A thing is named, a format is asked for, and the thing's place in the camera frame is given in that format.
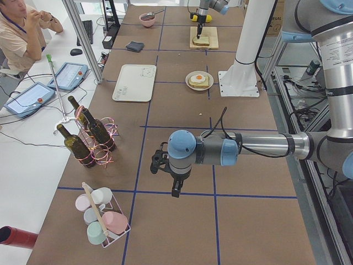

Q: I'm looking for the fried egg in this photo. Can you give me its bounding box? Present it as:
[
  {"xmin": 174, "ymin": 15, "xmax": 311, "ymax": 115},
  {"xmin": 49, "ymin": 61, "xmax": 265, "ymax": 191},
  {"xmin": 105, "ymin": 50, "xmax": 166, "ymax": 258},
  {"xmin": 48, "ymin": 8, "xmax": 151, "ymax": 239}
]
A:
[{"xmin": 190, "ymin": 75, "xmax": 206, "ymax": 83}]

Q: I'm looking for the pink cup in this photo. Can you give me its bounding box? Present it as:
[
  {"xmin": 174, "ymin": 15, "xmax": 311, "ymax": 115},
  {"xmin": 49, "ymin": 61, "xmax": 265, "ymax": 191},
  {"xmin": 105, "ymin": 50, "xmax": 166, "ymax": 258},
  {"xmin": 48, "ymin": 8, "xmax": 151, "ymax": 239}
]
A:
[{"xmin": 102, "ymin": 211, "xmax": 128, "ymax": 235}]

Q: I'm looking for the black keyboard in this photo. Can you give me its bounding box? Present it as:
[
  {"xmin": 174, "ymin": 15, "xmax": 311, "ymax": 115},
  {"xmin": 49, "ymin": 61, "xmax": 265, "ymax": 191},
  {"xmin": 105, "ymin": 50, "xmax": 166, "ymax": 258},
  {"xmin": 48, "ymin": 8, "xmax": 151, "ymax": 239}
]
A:
[{"xmin": 82, "ymin": 20, "xmax": 93, "ymax": 44}]

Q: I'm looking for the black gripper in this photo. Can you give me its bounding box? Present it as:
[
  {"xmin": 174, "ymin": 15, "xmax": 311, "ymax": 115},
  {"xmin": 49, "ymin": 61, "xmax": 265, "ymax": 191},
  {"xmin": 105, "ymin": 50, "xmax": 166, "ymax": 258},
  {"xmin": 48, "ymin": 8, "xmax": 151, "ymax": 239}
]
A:
[
  {"xmin": 196, "ymin": 15, "xmax": 205, "ymax": 39},
  {"xmin": 170, "ymin": 170, "xmax": 191, "ymax": 197}
]

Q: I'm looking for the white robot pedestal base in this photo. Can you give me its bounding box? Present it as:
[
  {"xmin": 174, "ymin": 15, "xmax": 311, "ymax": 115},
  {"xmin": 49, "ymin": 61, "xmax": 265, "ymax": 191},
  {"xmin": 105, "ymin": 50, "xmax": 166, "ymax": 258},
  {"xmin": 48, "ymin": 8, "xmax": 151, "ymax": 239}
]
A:
[{"xmin": 219, "ymin": 1, "xmax": 265, "ymax": 97}]

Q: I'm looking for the seated person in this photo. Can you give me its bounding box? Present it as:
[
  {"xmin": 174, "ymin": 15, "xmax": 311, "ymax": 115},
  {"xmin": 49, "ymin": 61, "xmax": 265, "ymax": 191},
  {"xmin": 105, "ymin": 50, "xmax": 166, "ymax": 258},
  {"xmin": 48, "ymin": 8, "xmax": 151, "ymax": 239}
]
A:
[{"xmin": 1, "ymin": 1, "xmax": 63, "ymax": 73}]

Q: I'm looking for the yellow lemon right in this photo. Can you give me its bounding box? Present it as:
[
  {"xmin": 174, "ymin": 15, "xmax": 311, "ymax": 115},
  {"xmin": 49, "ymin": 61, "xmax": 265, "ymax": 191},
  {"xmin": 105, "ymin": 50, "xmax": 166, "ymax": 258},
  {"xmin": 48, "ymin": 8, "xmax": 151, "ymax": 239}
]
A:
[{"xmin": 205, "ymin": 15, "xmax": 212, "ymax": 23}]

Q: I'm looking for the copper wire bottle rack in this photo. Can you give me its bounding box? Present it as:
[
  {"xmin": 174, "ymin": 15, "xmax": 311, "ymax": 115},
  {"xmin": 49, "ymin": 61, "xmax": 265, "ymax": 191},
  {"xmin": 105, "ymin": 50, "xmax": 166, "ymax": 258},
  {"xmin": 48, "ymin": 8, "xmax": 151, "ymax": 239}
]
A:
[{"xmin": 76, "ymin": 117, "xmax": 119, "ymax": 168}]

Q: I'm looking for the cream bear tray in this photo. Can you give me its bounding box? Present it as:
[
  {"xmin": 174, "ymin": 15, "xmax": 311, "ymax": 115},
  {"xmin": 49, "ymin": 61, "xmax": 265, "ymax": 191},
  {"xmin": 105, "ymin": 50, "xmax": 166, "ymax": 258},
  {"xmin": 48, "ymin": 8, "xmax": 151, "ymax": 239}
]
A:
[{"xmin": 112, "ymin": 64, "xmax": 157, "ymax": 102}]

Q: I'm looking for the red cylinder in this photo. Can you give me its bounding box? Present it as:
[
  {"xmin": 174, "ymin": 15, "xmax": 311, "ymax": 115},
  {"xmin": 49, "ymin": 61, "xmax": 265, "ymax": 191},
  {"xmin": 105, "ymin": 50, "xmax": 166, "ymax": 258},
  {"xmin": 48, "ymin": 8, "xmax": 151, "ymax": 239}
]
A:
[{"xmin": 1, "ymin": 226, "xmax": 38, "ymax": 249}]

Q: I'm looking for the blue teach pendant near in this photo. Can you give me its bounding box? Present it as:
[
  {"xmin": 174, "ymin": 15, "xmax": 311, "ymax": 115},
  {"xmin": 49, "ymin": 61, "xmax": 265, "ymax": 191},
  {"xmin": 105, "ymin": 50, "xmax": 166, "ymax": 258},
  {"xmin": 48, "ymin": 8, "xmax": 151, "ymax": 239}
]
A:
[{"xmin": 4, "ymin": 82, "xmax": 55, "ymax": 118}]

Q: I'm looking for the black computer mouse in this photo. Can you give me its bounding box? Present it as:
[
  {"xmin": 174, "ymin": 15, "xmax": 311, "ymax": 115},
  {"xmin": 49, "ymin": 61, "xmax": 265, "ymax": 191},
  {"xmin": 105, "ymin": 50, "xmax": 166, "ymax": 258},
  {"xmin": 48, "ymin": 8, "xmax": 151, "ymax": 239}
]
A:
[{"xmin": 70, "ymin": 48, "xmax": 83, "ymax": 56}]

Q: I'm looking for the dark wine bottle upper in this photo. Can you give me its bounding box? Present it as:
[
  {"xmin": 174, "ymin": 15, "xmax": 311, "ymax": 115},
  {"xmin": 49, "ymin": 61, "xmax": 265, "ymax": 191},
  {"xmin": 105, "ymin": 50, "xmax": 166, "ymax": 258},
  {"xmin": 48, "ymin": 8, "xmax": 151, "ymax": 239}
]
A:
[{"xmin": 56, "ymin": 124, "xmax": 96, "ymax": 168}]

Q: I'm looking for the metal scoop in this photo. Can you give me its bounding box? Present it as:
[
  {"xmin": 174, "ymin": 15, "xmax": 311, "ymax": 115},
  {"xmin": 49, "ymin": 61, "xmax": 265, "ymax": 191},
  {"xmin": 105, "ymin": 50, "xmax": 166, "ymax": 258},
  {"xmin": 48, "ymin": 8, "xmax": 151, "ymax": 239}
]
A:
[{"xmin": 141, "ymin": 9, "xmax": 164, "ymax": 20}]

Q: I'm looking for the white round plate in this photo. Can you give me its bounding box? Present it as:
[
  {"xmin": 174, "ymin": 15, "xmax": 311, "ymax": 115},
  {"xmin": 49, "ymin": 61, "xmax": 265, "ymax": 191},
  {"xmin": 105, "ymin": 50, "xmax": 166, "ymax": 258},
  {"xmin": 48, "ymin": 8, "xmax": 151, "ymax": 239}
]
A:
[{"xmin": 185, "ymin": 71, "xmax": 213, "ymax": 91}]

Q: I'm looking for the white wire cup rack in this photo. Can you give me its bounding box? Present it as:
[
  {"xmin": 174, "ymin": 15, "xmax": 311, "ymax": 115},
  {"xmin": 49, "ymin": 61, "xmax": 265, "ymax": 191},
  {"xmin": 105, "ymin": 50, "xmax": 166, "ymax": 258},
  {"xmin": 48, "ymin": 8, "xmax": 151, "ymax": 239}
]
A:
[{"xmin": 75, "ymin": 182, "xmax": 131, "ymax": 248}]

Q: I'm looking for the bread slice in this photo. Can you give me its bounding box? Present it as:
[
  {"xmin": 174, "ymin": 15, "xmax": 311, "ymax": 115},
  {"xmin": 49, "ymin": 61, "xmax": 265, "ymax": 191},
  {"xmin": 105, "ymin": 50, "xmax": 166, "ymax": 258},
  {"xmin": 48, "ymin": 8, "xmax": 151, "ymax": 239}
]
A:
[
  {"xmin": 188, "ymin": 75, "xmax": 209, "ymax": 88},
  {"xmin": 192, "ymin": 36, "xmax": 210, "ymax": 46}
]

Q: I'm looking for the blue teach pendant far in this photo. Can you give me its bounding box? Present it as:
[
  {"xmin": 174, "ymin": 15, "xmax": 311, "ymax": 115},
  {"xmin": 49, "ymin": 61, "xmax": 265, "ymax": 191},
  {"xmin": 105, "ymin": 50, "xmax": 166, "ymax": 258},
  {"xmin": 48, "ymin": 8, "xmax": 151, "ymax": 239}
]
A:
[{"xmin": 55, "ymin": 62, "xmax": 88, "ymax": 91}]

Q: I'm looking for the wooden cutting board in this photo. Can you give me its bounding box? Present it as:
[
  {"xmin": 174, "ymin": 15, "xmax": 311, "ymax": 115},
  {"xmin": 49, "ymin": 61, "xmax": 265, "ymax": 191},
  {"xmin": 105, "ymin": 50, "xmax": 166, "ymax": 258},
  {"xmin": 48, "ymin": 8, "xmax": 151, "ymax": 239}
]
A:
[{"xmin": 189, "ymin": 26, "xmax": 219, "ymax": 50}]

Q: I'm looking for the mint green cup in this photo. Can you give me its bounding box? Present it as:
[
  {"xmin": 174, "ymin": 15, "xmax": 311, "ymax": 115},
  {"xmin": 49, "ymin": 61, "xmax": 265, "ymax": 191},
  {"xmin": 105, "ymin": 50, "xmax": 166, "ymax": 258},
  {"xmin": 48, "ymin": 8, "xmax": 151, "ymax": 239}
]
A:
[{"xmin": 87, "ymin": 221, "xmax": 106, "ymax": 245}]

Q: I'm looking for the dark wine bottle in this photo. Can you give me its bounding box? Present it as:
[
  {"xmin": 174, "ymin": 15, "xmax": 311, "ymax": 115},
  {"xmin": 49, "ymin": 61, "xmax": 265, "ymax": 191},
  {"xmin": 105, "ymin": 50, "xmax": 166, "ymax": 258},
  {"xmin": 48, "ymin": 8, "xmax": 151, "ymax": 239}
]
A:
[
  {"xmin": 82, "ymin": 108, "xmax": 116, "ymax": 151},
  {"xmin": 56, "ymin": 124, "xmax": 96, "ymax": 168}
]

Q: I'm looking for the dark wine bottle lower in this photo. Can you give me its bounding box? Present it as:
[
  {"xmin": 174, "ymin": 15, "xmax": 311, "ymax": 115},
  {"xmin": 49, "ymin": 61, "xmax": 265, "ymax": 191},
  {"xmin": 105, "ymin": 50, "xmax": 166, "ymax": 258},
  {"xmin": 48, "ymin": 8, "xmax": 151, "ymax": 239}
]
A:
[{"xmin": 82, "ymin": 108, "xmax": 116, "ymax": 151}]

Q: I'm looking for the yellow lemon left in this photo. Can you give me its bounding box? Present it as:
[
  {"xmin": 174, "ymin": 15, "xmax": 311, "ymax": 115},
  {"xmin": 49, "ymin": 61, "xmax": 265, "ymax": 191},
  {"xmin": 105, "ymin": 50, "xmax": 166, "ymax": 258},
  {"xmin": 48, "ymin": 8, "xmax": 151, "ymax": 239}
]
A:
[{"xmin": 190, "ymin": 14, "xmax": 198, "ymax": 22}]

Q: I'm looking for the pink bowl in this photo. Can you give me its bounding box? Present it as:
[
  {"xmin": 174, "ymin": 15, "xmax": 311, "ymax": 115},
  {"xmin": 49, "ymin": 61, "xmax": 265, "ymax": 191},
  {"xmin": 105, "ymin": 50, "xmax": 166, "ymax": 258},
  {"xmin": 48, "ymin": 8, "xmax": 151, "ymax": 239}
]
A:
[{"xmin": 139, "ymin": 13, "xmax": 156, "ymax": 28}]

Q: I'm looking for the aluminium frame post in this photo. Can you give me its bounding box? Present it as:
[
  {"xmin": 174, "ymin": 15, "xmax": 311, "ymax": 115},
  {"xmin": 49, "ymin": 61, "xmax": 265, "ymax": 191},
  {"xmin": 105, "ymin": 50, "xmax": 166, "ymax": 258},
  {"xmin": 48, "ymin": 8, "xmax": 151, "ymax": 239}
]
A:
[{"xmin": 62, "ymin": 0, "xmax": 103, "ymax": 84}]

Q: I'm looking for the yellow lemon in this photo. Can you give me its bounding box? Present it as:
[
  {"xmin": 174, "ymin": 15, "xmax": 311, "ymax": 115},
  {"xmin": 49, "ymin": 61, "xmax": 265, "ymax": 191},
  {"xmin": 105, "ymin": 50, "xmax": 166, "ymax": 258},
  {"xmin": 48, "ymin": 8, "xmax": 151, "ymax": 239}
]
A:
[
  {"xmin": 190, "ymin": 14, "xmax": 198, "ymax": 22},
  {"xmin": 205, "ymin": 15, "xmax": 212, "ymax": 23}
]

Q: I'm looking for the blue teach pendant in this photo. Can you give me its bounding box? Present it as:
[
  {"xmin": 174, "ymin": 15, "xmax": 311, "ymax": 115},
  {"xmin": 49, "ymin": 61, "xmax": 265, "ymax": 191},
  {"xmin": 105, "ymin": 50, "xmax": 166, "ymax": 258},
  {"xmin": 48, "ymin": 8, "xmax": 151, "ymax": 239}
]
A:
[
  {"xmin": 4, "ymin": 82, "xmax": 55, "ymax": 118},
  {"xmin": 55, "ymin": 62, "xmax": 88, "ymax": 91}
]

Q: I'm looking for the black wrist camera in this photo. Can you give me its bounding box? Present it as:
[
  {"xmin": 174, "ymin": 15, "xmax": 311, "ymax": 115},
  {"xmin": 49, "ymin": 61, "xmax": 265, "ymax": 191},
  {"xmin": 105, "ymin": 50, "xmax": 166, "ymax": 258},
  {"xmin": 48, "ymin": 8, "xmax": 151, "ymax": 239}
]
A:
[{"xmin": 150, "ymin": 142, "xmax": 170, "ymax": 174}]

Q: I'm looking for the grey folded cloth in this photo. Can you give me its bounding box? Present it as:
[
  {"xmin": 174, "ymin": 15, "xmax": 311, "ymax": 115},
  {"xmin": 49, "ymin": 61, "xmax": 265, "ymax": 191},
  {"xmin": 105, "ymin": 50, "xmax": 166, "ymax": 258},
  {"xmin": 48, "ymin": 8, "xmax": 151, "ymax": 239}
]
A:
[{"xmin": 126, "ymin": 41, "xmax": 145, "ymax": 52}]

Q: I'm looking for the bread slice under egg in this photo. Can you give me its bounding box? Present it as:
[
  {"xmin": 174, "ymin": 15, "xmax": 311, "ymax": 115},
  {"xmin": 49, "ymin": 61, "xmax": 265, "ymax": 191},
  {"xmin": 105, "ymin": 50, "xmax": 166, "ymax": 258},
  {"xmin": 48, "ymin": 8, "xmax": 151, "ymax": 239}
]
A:
[{"xmin": 188, "ymin": 75, "xmax": 209, "ymax": 88}]

